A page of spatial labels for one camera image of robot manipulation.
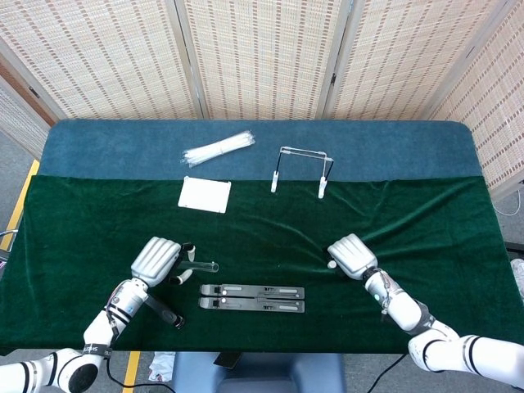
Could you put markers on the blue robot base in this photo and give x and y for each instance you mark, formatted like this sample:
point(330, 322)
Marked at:
point(266, 372)

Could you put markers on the bundle of white zip ties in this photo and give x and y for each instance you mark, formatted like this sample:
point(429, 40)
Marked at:
point(217, 149)

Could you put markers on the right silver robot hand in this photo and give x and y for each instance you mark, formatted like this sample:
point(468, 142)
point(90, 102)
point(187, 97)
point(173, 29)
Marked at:
point(352, 256)

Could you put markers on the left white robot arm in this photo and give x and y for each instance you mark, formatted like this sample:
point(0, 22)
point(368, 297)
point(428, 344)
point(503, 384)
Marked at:
point(127, 303)

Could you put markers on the clear plastic tube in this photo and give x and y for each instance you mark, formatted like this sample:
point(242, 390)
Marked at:
point(204, 267)

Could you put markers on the black folding laptop stand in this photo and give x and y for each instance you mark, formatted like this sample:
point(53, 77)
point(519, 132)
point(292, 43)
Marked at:
point(245, 305)

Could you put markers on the crumpled white paper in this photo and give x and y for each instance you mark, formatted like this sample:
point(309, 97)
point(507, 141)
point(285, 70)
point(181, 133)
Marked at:
point(161, 368)

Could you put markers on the green velvet cloth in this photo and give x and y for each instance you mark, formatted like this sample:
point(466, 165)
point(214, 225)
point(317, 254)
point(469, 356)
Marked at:
point(286, 229)

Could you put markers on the flat black device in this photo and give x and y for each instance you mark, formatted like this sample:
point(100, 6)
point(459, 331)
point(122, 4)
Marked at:
point(227, 360)

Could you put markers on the woven bamboo screen panel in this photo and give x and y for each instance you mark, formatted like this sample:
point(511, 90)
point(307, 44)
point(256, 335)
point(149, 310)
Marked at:
point(499, 123)
point(401, 53)
point(262, 53)
point(16, 118)
point(102, 53)

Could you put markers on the blue table cloth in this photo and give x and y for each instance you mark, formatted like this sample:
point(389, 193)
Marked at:
point(123, 151)

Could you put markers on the white plastic tray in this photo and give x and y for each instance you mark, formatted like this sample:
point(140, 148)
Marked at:
point(204, 194)

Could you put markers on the small white cap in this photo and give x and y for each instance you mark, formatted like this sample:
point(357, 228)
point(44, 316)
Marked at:
point(331, 265)

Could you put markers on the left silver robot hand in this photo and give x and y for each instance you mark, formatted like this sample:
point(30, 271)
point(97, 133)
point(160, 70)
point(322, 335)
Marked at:
point(153, 260)

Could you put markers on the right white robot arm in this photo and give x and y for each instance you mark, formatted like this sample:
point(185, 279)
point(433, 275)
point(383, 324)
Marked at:
point(405, 311)

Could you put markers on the metal chair frame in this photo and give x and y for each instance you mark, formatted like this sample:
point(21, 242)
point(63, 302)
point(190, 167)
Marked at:
point(6, 235)

